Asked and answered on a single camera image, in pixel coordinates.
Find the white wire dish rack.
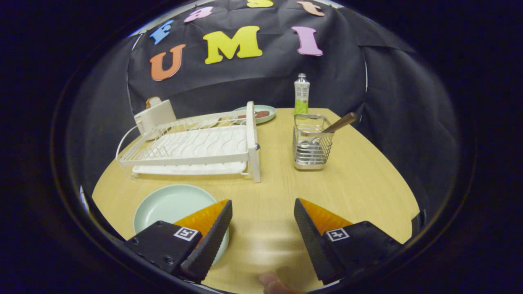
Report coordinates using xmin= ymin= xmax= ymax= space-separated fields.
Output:
xmin=116 ymin=101 xmax=262 ymax=183

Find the small green plate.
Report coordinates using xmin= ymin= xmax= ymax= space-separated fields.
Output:
xmin=233 ymin=105 xmax=277 ymax=125

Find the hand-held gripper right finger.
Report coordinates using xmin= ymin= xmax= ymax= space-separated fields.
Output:
xmin=294 ymin=198 xmax=403 ymax=285

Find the black backdrop cloth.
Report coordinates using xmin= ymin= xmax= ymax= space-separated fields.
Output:
xmin=67 ymin=0 xmax=458 ymax=213

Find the brown food piece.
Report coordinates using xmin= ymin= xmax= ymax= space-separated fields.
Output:
xmin=237 ymin=110 xmax=270 ymax=120

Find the metal wire basket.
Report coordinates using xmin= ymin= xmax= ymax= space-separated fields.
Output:
xmin=293 ymin=114 xmax=334 ymax=171

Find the white toaster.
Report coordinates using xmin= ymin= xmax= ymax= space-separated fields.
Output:
xmin=134 ymin=99 xmax=177 ymax=135

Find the wooden handled metal spoon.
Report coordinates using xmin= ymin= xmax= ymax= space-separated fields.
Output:
xmin=298 ymin=112 xmax=358 ymax=148

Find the green drink bottle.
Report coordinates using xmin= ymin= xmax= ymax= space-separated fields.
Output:
xmin=294 ymin=73 xmax=311 ymax=116

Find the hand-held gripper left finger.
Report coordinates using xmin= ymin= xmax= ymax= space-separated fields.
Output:
xmin=125 ymin=199 xmax=233 ymax=283

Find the light green plate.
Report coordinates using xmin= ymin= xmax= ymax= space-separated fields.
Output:
xmin=134 ymin=184 xmax=230 ymax=266

